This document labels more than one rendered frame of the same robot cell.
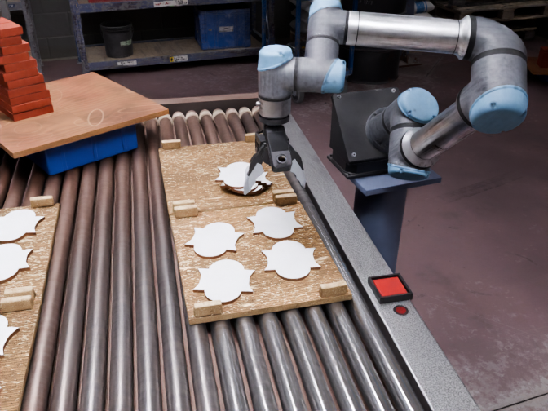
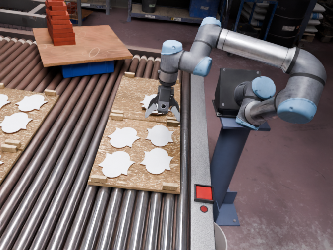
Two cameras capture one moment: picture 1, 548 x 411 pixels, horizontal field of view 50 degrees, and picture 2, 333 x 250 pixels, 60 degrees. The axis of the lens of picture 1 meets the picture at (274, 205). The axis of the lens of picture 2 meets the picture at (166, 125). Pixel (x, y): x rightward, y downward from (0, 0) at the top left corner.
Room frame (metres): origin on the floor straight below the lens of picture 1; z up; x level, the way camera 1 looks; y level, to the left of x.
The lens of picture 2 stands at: (0.28, -0.22, 1.79)
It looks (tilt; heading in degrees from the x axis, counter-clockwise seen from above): 38 degrees down; 11
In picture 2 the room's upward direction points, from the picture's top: 9 degrees clockwise
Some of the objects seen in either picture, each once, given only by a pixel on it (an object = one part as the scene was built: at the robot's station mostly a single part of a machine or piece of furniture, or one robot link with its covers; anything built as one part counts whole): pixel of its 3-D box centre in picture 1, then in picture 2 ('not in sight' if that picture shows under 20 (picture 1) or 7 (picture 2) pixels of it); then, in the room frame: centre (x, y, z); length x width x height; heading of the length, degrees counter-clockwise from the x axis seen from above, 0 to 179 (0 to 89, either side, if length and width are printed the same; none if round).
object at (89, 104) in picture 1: (60, 108); (81, 42); (1.79, 0.69, 1.03); 0.50 x 0.50 x 0.02; 42
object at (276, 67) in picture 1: (276, 72); (171, 56); (1.28, 0.00, 1.32); 0.09 x 0.08 x 0.11; 82
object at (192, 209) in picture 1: (186, 210); (117, 116); (1.30, 0.23, 0.95); 0.06 x 0.02 x 0.03; 104
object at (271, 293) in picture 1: (252, 254); (139, 151); (1.14, 0.05, 0.93); 0.41 x 0.35 x 0.02; 14
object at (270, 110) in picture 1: (273, 106); (167, 74); (1.28, 0.00, 1.25); 0.08 x 0.08 x 0.05
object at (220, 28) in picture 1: (222, 24); (203, 5); (5.85, 0.53, 0.32); 0.50 x 0.41 x 0.37; 106
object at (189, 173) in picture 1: (223, 174); (148, 98); (1.54, 0.15, 0.93); 0.41 x 0.35 x 0.02; 14
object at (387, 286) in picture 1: (389, 288); (203, 193); (1.02, -0.26, 0.92); 0.06 x 0.06 x 0.01; 13
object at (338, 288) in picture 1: (333, 289); (169, 186); (0.98, -0.13, 0.95); 0.06 x 0.02 x 0.03; 104
